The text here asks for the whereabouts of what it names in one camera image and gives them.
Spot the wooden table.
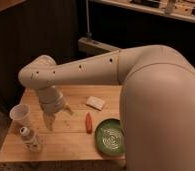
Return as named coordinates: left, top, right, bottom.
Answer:
left=0, top=85, right=122, bottom=162

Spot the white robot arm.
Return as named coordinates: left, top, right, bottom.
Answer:
left=18, top=45, right=195, bottom=171

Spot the white sponge block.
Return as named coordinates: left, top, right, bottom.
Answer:
left=86, top=96, right=105, bottom=110

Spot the green round plate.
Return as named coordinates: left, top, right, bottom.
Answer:
left=95, top=118, right=125, bottom=157

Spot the clear plastic bottle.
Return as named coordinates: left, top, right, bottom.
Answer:
left=19, top=127, right=42, bottom=152

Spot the clear plastic cup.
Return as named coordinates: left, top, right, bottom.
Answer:
left=9, top=104, right=32, bottom=127

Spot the grey metal beam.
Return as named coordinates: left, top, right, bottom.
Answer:
left=78, top=37, right=118, bottom=55

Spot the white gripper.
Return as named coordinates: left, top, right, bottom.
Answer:
left=36, top=86, right=73, bottom=131

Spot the background shelf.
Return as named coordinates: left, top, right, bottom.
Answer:
left=92, top=0, right=195, bottom=23

